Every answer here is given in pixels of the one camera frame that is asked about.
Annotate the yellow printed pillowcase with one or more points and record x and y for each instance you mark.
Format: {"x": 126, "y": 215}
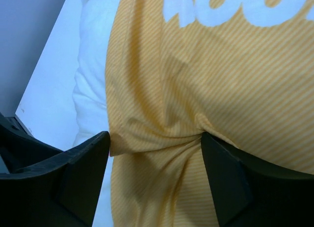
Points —
{"x": 242, "y": 70}

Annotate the white pillow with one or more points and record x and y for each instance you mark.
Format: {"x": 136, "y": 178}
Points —
{"x": 96, "y": 21}

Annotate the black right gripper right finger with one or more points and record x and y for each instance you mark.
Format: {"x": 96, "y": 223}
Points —
{"x": 250, "y": 192}

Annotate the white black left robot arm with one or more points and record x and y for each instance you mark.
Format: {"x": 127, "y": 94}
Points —
{"x": 19, "y": 150}

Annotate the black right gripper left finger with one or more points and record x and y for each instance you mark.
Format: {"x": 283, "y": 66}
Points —
{"x": 60, "y": 191}

